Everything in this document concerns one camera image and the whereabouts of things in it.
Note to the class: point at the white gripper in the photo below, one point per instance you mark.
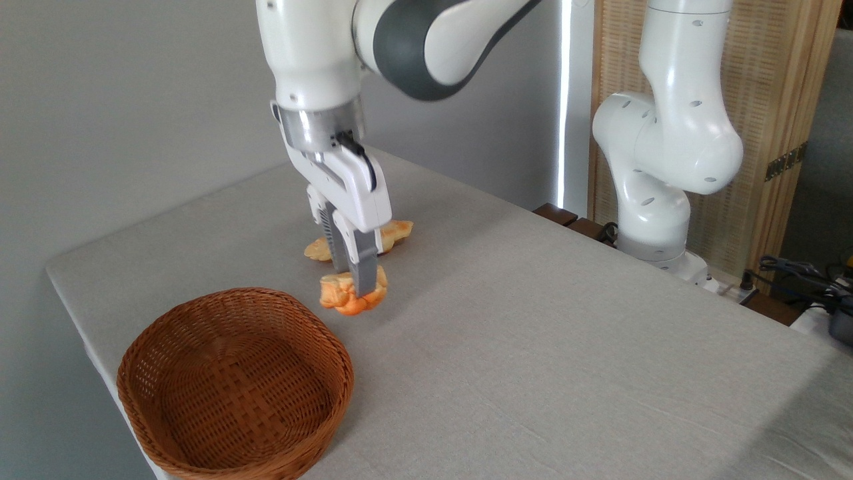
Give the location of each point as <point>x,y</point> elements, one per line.
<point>356,193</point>

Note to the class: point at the round golden bread roll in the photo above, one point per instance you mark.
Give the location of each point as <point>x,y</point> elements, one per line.
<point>343,296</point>

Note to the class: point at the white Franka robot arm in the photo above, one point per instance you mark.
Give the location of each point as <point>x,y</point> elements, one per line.
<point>673,133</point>

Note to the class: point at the long golden bread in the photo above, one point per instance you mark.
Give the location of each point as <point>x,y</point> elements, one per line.
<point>394,233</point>

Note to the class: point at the brown woven wicker basket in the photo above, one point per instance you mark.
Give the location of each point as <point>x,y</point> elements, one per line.
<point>233,386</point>

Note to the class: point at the dark wooden block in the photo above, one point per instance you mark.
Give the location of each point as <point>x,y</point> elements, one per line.
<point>590,230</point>
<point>554,213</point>

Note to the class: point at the grey tablecloth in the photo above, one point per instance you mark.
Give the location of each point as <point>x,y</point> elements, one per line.
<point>566,346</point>

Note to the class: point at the white power strip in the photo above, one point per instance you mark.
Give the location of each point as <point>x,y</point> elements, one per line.
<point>730,288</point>

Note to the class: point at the metal screen hinge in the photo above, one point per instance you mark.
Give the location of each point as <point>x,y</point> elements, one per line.
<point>786,161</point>

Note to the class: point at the wooden folding screen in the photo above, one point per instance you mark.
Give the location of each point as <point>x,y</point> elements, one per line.
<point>773,86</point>

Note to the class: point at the dark grey device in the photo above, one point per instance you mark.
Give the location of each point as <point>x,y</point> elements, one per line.
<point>843,326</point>

